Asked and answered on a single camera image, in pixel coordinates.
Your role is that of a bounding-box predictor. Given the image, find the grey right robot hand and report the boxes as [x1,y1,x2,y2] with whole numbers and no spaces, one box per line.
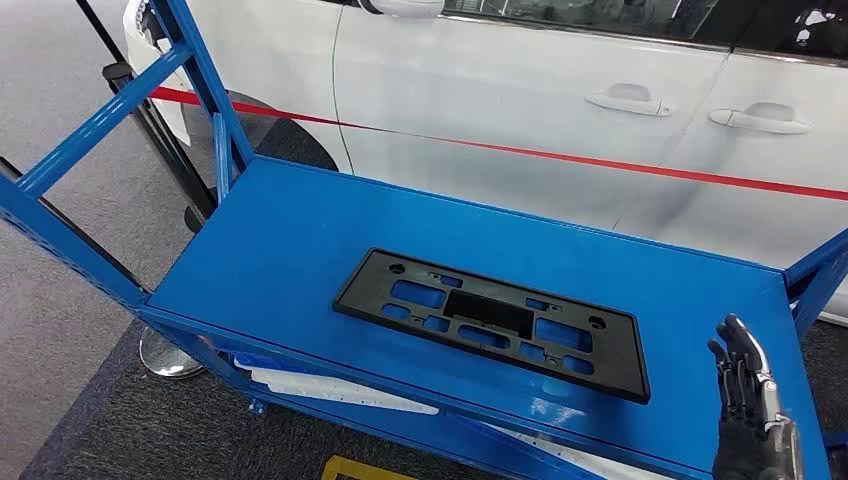
[707,313,804,480]

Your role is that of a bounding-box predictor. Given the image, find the black plastic mounting plate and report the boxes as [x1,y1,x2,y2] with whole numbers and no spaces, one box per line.
[332,248,653,406]

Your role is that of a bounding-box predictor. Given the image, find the blue metal shelf rack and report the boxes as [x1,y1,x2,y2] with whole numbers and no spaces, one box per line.
[0,0,848,480]

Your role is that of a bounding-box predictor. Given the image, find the red barrier belt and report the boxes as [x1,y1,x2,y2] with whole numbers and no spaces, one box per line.
[150,86,848,203]

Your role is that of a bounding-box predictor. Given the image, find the white plastic tray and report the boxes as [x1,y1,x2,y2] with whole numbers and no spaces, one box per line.
[233,352,674,480]

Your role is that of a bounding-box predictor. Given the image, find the white car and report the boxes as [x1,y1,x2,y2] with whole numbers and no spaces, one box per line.
[122,0,848,326]

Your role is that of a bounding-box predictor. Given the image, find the chrome stanchion post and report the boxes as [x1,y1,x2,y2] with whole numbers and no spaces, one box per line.
[0,156,207,381]

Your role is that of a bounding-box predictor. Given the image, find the dark stanchion post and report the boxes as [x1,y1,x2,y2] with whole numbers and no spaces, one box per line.
[101,60,221,234]

